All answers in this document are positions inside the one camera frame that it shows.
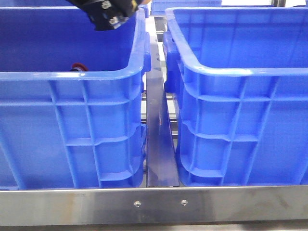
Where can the right rail screw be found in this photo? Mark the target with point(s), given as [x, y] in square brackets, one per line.
[184, 202]

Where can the right blue plastic bin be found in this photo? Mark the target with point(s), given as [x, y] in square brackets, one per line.
[240, 77]

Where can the blue plastic bin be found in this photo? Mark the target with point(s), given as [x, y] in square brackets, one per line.
[240, 77]
[61, 129]

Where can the left blue plastic bin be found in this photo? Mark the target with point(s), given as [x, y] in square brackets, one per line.
[61, 129]

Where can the rail screw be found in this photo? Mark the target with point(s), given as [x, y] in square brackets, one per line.
[184, 202]
[137, 203]

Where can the red push button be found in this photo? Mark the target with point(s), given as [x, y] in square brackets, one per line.
[78, 67]

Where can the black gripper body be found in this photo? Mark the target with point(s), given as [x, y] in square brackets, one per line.
[108, 14]

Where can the left rail screw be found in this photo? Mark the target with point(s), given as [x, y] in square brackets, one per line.
[137, 203]

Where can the rear right blue bin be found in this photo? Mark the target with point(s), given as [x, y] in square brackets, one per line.
[158, 6]

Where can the steel front rail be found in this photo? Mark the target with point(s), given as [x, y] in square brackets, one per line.
[158, 205]

